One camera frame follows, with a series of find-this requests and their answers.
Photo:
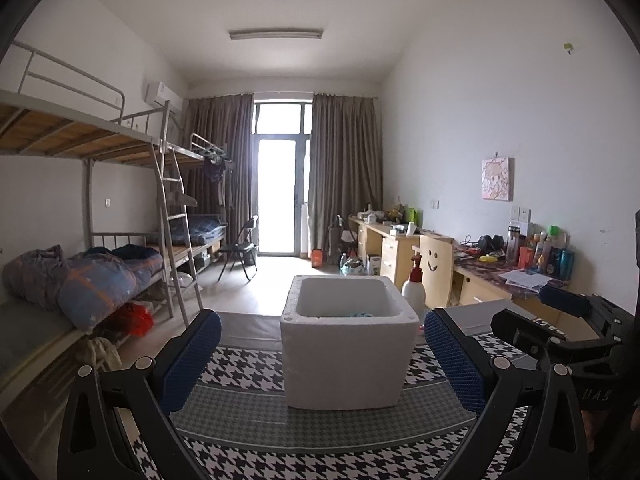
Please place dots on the brown curtain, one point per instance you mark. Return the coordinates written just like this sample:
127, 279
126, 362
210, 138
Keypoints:
220, 130
345, 160

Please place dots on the metal bunk bed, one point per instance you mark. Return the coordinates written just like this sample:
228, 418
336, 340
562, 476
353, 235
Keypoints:
65, 130
205, 227

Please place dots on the wooden desk with drawers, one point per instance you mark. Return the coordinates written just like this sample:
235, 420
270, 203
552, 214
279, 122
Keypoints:
390, 255

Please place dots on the white foam box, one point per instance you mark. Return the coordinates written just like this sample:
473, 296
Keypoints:
345, 360

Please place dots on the white wall sockets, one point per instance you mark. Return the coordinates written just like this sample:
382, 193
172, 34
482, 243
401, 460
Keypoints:
520, 213

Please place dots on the wooden desk with patterned cover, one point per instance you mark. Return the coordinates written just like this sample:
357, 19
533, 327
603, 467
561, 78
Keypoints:
480, 290

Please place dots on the red plastic bag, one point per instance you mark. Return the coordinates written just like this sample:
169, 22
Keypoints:
135, 320

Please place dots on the pink wall picture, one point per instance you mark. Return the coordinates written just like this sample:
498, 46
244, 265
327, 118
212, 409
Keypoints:
496, 179

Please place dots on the black headphones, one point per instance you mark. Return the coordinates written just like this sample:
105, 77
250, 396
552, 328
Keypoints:
490, 243

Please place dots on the houndstooth tablecloth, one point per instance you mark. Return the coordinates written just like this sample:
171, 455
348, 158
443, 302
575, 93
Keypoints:
250, 410

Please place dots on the glass balcony door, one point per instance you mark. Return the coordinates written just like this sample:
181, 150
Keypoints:
277, 185

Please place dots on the white pump bottle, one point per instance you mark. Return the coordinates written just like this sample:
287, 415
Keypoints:
412, 290

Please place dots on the row of toiletry bottles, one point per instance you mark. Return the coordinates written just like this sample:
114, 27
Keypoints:
545, 255

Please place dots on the blue orange quilt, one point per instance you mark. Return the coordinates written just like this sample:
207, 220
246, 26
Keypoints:
95, 280

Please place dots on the hanging dark clothes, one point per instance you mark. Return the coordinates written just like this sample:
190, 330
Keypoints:
216, 170

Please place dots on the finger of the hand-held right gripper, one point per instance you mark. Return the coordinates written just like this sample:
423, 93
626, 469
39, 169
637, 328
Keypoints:
565, 300
522, 330

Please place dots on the white floor basket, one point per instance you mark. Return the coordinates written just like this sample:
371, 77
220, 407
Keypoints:
354, 266

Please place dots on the black folding chair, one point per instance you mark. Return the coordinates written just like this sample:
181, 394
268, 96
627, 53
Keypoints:
240, 250

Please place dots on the ceiling tube light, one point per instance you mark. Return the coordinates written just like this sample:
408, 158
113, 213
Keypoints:
275, 35

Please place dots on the orange container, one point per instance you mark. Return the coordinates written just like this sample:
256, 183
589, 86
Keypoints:
317, 257

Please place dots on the white air conditioner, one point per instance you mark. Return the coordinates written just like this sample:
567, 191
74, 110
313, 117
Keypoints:
162, 94

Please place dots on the wooden smiley face chair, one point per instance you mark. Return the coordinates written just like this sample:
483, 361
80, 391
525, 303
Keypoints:
435, 265

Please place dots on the pale yellow cloth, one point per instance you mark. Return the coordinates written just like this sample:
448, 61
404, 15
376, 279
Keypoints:
102, 352

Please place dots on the printed papers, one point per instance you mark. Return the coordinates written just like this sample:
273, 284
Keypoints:
527, 279

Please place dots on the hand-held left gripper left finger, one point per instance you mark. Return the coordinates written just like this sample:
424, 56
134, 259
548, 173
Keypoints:
192, 360

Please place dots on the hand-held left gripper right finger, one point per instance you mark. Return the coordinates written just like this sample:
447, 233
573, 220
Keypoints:
452, 360

